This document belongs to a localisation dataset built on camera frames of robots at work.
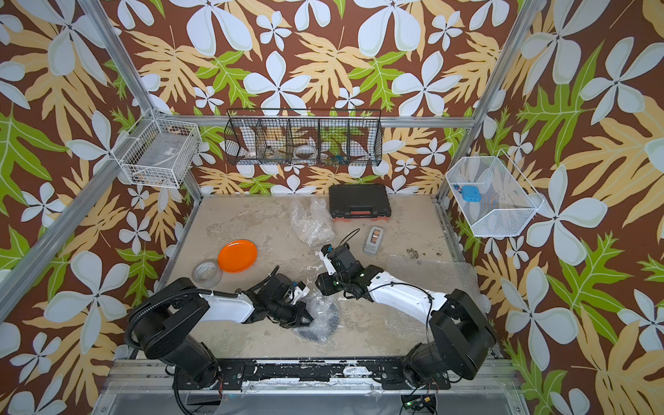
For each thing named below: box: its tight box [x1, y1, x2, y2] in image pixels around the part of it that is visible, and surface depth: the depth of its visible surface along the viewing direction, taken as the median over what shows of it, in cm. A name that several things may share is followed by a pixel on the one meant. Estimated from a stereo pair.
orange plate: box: [217, 239, 258, 274], surface depth 101 cm
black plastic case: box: [328, 184, 392, 222], surface depth 117 cm
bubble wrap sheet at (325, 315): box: [293, 289, 340, 343], surface depth 84 cm
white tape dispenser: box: [363, 226, 384, 256], surface depth 103 cm
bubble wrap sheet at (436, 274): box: [383, 254, 481, 298], surface depth 98 cm
